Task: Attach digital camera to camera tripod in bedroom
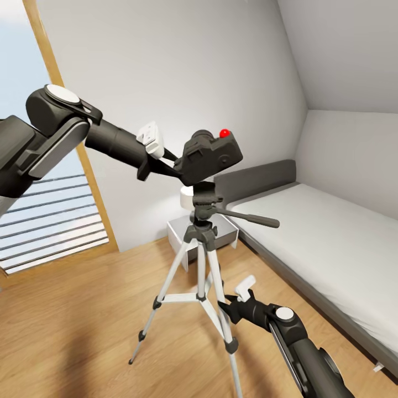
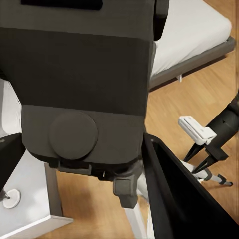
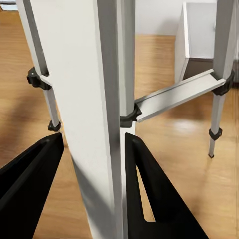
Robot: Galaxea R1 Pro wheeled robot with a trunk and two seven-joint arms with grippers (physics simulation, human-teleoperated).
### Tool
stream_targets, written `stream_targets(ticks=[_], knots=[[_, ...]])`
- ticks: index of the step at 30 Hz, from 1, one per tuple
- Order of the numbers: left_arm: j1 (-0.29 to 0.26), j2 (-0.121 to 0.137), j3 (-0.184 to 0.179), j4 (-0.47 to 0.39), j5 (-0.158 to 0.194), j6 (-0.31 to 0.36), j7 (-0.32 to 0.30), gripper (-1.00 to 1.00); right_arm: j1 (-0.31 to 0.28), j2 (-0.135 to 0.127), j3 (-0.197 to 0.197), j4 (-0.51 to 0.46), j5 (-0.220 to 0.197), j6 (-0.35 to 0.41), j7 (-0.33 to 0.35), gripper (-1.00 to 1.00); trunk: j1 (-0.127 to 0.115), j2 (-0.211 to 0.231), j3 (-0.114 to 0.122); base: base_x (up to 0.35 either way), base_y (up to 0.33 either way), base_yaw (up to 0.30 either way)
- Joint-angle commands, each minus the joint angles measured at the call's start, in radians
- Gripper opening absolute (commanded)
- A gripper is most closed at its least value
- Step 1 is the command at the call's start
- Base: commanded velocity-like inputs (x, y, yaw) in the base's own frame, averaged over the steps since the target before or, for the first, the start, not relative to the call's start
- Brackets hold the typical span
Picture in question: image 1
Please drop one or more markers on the digital camera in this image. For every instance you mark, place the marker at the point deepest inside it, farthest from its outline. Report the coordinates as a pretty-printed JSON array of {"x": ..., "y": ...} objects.
[{"x": 205, "y": 156}]

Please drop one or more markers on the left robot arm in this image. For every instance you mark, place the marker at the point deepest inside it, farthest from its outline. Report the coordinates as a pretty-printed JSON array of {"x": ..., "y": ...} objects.
[{"x": 57, "y": 126}]

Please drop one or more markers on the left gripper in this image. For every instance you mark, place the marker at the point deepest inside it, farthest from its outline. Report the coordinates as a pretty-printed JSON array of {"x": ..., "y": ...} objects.
[{"x": 128, "y": 150}]

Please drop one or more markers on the camera tripod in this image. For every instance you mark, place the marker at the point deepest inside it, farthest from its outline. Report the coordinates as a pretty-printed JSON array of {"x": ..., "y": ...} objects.
[{"x": 203, "y": 196}]

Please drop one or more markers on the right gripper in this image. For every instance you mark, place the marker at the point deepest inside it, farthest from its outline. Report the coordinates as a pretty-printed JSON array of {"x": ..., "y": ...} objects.
[{"x": 239, "y": 309}]

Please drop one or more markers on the bed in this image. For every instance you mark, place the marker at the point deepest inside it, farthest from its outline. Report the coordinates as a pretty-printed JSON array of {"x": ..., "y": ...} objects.
[{"x": 342, "y": 256}]

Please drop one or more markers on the nightstand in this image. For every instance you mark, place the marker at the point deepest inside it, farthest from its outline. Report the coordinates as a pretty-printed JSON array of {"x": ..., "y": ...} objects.
[{"x": 227, "y": 233}]

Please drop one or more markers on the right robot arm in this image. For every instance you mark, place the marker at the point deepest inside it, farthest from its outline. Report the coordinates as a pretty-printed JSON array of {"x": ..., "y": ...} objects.
[{"x": 313, "y": 370}]

